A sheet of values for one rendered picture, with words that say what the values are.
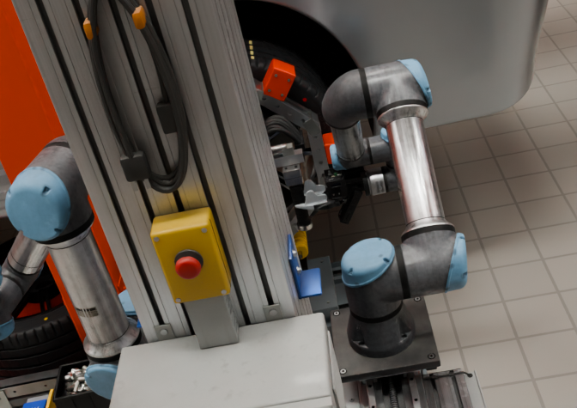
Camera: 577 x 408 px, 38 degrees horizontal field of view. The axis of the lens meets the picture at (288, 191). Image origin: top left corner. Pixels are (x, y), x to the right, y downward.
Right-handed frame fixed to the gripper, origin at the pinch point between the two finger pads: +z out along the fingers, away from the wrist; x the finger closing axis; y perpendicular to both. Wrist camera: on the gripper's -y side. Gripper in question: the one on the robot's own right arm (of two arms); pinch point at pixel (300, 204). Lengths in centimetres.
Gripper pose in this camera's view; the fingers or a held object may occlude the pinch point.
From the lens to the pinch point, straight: 236.1
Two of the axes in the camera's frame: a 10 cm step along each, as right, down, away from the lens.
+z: -9.8, 2.0, 0.6
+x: 0.6, 5.2, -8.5
